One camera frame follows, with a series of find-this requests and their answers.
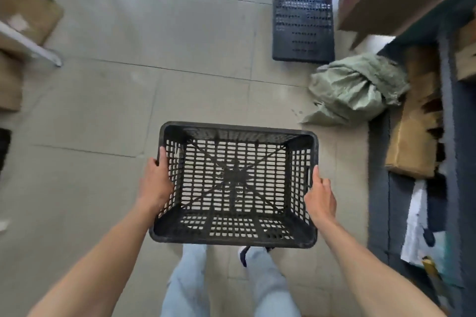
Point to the person's left hand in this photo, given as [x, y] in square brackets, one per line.
[155, 186]

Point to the person's right hand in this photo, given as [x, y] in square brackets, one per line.
[319, 199]

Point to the person's right thumb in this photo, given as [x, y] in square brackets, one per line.
[316, 177]

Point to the person's left thumb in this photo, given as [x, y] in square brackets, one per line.
[163, 160]

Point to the black perforated plastic basket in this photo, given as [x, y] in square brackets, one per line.
[234, 183]

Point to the person's left forearm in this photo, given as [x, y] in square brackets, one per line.
[96, 264]

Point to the person's right forearm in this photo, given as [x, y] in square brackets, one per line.
[372, 268]

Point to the green woven sack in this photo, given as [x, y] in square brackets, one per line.
[353, 90]

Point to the person's dark shoe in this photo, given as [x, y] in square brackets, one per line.
[244, 255]

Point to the white paper sheets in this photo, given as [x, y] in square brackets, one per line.
[416, 224]

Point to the flattened brown cardboard stack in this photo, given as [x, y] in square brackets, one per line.
[414, 123]

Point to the person's light blue jeans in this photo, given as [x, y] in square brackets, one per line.
[227, 283]

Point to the dark blue metal shelf rack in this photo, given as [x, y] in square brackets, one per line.
[452, 112]

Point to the black platform hand trolley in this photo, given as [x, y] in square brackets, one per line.
[303, 16]

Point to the small brown cardboard box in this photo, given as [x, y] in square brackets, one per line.
[10, 82]

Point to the white metal bar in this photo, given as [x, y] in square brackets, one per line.
[29, 45]

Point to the brown cardboard box with label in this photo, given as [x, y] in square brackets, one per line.
[28, 17]

